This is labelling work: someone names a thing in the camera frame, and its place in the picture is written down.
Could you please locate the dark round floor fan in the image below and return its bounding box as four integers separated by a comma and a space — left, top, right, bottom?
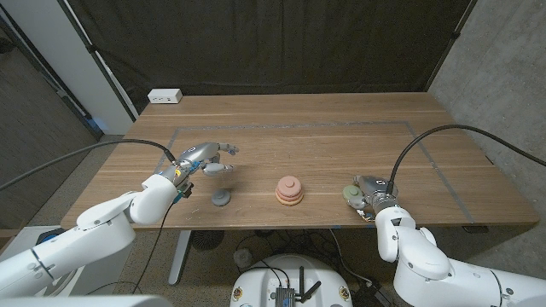
190, 229, 225, 252

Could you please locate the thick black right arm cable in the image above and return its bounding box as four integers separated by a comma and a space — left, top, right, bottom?
386, 124, 546, 195

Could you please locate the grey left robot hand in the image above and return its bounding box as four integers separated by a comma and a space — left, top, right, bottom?
163, 142, 240, 189

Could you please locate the white table leg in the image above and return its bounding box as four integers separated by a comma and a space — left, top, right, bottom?
167, 229, 193, 287

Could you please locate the pink hanoi disk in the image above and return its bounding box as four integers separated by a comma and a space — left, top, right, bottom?
276, 175, 303, 195

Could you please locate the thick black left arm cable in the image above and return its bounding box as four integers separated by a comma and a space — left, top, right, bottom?
0, 138, 177, 192

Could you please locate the blue black foot pedal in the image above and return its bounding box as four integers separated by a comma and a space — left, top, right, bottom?
36, 228, 67, 246

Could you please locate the grey antenna radio module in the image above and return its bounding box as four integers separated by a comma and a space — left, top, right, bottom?
275, 266, 323, 307

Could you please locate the black power adapter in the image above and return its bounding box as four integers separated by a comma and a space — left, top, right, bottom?
352, 281, 396, 307

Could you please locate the grey tape outline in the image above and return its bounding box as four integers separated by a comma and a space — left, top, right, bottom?
153, 120, 477, 225

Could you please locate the black backdrop cloth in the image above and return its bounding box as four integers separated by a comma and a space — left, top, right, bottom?
63, 0, 477, 114

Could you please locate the large orange hanoi disk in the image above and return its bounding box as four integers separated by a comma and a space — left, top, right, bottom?
276, 195, 305, 207

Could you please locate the coral red hanoi disk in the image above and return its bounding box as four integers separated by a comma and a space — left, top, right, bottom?
275, 189, 305, 202

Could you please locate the black backdrop stand pole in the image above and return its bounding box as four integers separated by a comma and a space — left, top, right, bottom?
424, 0, 479, 91
56, 0, 140, 121

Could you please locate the grey round floor object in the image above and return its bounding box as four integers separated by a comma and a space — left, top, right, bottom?
233, 248, 253, 269

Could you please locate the green hanoi disk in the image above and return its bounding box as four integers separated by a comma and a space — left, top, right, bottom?
342, 184, 366, 206

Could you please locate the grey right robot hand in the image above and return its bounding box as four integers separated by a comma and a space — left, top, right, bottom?
351, 174, 401, 214

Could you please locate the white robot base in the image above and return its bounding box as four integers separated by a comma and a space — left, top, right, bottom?
229, 253, 354, 307

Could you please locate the small grey hanoi disk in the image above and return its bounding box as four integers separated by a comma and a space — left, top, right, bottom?
212, 188, 233, 208

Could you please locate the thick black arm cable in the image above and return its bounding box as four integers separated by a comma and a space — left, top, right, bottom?
0, 138, 177, 192
386, 124, 546, 195

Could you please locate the thin black left wrist cable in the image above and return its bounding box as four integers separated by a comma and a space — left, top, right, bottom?
84, 200, 176, 296

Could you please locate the light grey floor cable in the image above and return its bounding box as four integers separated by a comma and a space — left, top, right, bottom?
328, 228, 375, 286

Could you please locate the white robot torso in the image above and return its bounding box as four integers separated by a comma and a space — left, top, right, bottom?
0, 293, 174, 307

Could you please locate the white power strip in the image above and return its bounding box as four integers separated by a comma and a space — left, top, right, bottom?
147, 88, 183, 105

